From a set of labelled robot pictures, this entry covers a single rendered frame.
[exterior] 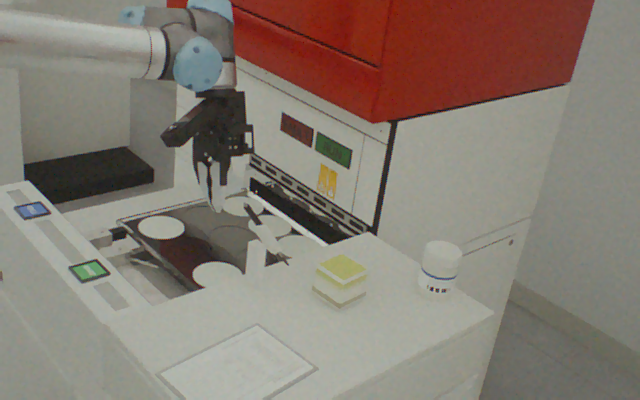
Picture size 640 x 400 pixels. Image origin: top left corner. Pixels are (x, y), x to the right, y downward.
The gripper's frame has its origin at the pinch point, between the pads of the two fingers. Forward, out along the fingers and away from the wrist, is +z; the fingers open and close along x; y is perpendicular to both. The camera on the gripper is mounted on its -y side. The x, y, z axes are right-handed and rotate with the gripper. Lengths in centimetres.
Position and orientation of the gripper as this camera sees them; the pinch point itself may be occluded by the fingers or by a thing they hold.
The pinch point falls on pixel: (213, 205)
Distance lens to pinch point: 126.2
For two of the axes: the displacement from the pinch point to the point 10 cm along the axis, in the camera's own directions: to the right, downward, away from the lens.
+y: 7.0, -1.1, 7.1
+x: -7.1, -0.4, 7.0
